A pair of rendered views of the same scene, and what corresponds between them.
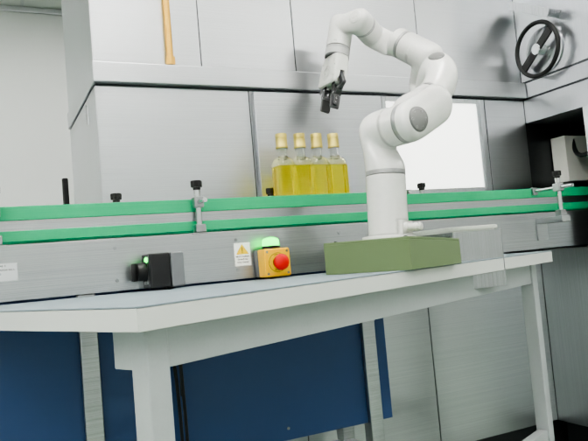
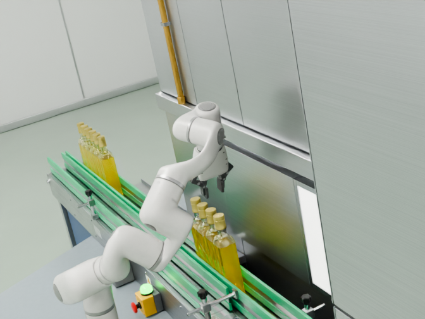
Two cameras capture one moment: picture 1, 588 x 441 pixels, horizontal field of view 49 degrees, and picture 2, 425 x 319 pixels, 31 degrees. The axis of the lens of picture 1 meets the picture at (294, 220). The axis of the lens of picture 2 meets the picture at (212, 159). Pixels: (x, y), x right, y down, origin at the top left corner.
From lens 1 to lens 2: 3.34 m
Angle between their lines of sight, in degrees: 93
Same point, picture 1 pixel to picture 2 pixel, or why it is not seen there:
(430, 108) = (60, 289)
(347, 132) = (272, 204)
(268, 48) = (224, 98)
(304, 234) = (167, 293)
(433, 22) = not seen: hidden behind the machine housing
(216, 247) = (141, 271)
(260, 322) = not seen: outside the picture
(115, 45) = (164, 80)
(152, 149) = not seen: hidden behind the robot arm
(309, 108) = (245, 168)
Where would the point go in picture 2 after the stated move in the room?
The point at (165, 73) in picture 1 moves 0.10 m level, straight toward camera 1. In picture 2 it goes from (179, 111) to (152, 118)
